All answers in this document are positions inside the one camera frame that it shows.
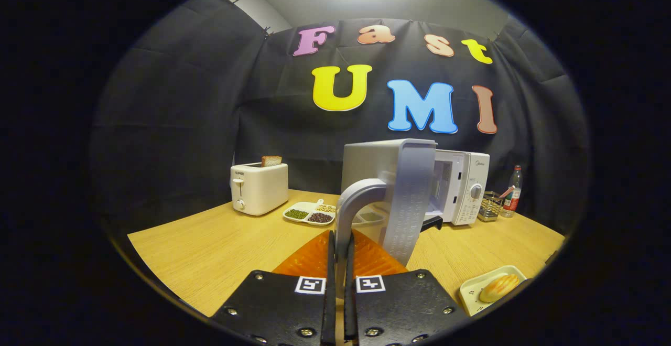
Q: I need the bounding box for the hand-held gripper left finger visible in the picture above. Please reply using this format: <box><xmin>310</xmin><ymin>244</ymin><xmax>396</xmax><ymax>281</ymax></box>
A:
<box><xmin>210</xmin><ymin>230</ymin><xmax>337</xmax><ymax>346</ymax></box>

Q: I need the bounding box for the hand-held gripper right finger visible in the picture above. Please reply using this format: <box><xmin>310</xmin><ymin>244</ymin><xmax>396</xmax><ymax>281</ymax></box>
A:
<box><xmin>343</xmin><ymin>230</ymin><xmax>470</xmax><ymax>346</ymax></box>

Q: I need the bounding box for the white microwave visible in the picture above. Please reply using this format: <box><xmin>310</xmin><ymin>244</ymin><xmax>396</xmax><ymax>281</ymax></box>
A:
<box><xmin>335</xmin><ymin>138</ymin><xmax>491</xmax><ymax>300</ymax></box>

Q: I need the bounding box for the yellow bread bun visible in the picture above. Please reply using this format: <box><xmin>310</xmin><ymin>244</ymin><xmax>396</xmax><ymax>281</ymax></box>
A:
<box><xmin>479</xmin><ymin>274</ymin><xmax>521</xmax><ymax>304</ymax></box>

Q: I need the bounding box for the white divided dish of beans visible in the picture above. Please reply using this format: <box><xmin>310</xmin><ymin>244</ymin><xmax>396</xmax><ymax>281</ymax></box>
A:
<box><xmin>283</xmin><ymin>199</ymin><xmax>337</xmax><ymax>226</ymax></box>

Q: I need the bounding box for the pale yellow plate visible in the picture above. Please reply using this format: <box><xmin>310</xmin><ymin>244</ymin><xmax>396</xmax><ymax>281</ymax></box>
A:
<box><xmin>459</xmin><ymin>265</ymin><xmax>527</xmax><ymax>317</ymax></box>

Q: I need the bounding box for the white toaster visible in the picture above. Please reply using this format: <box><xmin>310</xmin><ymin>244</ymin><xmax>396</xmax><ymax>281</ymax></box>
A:
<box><xmin>230</xmin><ymin>161</ymin><xmax>290</xmax><ymax>217</ymax></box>

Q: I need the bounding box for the clear plastic bottle red label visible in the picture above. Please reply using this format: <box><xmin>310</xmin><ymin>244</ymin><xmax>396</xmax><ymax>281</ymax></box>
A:
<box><xmin>501</xmin><ymin>165</ymin><xmax>524</xmax><ymax>218</ymax></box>

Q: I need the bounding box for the metal wire basket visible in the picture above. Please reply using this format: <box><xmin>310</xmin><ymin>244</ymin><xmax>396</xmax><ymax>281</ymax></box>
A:
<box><xmin>478</xmin><ymin>191</ymin><xmax>506</xmax><ymax>222</ymax></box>

